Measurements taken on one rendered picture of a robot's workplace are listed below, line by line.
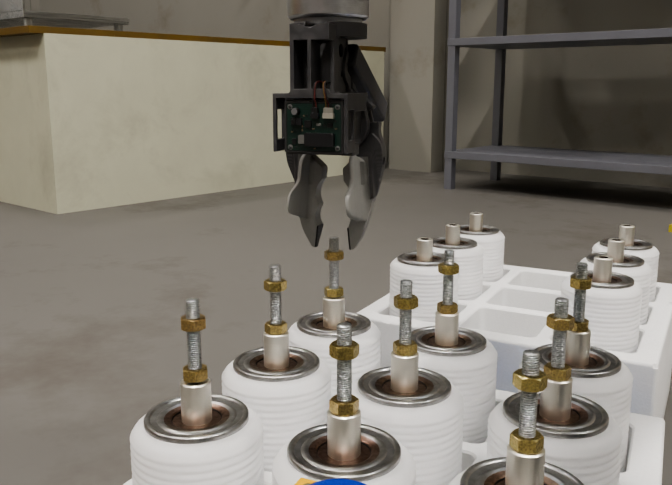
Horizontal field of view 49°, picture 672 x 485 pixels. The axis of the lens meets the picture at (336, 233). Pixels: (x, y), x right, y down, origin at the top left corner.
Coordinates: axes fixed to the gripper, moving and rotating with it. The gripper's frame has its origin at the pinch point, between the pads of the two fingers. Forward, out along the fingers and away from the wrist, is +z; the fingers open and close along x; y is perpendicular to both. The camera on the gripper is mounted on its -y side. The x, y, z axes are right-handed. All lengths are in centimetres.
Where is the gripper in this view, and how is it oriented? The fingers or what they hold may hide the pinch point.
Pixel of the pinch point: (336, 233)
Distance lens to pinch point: 73.4
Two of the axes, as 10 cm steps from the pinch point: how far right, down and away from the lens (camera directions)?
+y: -3.3, 1.9, -9.3
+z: 0.0, 9.8, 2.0
